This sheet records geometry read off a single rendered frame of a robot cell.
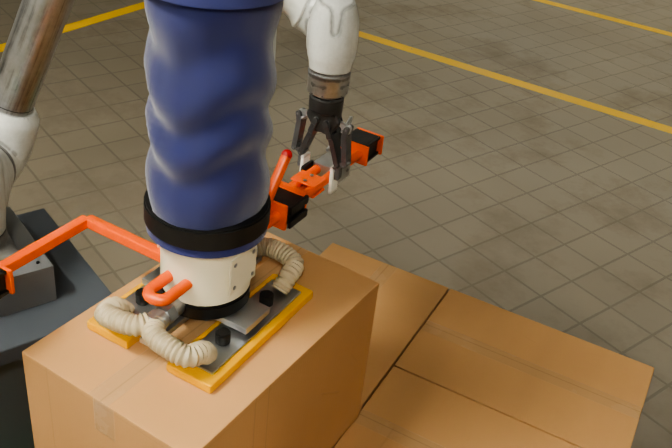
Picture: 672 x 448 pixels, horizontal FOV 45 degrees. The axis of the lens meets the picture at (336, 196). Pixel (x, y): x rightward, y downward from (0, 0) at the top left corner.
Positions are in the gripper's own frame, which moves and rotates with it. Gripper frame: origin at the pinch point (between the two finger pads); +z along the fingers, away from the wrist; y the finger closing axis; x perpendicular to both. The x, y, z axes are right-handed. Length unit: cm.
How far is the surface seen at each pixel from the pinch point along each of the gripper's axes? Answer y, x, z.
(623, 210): 42, 234, 106
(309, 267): 8.8, -15.8, 12.8
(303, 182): 0.7, -7.7, -1.7
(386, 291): 6, 36, 53
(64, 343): -14, -64, 13
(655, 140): 38, 329, 106
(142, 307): -8, -50, 10
